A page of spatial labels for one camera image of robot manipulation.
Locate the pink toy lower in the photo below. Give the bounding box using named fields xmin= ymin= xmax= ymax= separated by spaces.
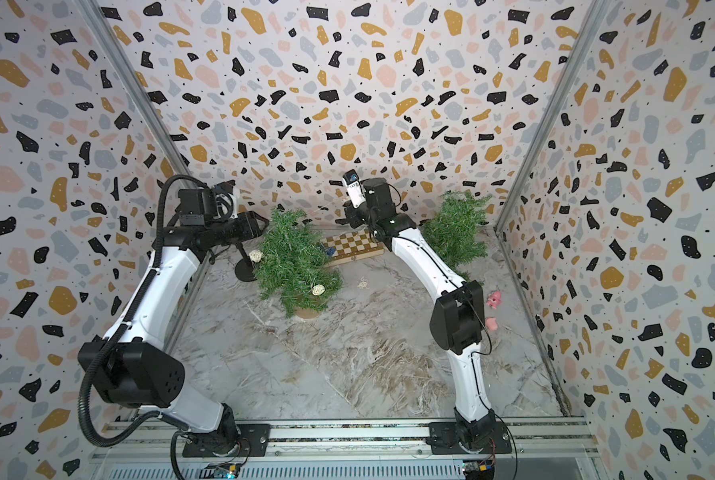
xmin=485 ymin=317 xmax=499 ymax=331

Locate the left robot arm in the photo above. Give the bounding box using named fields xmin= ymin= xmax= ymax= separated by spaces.
xmin=78 ymin=211 xmax=269 ymax=455

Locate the wooden chessboard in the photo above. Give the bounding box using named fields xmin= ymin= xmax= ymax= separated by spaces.
xmin=321 ymin=230 xmax=385 ymax=266

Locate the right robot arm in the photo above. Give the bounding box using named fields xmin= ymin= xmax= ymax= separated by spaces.
xmin=342 ymin=170 xmax=497 ymax=452

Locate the left green christmas tree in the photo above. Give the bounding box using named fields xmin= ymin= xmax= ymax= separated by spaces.
xmin=254 ymin=210 xmax=343 ymax=317

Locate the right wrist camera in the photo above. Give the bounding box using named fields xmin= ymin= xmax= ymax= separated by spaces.
xmin=342 ymin=169 xmax=365 ymax=208

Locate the right green christmas tree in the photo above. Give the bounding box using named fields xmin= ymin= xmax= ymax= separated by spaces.
xmin=421 ymin=191 xmax=491 ymax=280

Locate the pink pig toy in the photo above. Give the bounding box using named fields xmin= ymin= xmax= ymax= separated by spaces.
xmin=487 ymin=291 xmax=503 ymax=310

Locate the green christmas tree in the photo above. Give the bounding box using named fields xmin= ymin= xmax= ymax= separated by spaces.
xmin=421 ymin=191 xmax=491 ymax=280
xmin=254 ymin=210 xmax=343 ymax=317

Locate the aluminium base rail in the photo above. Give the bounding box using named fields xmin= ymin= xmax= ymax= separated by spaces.
xmin=86 ymin=417 xmax=607 ymax=479

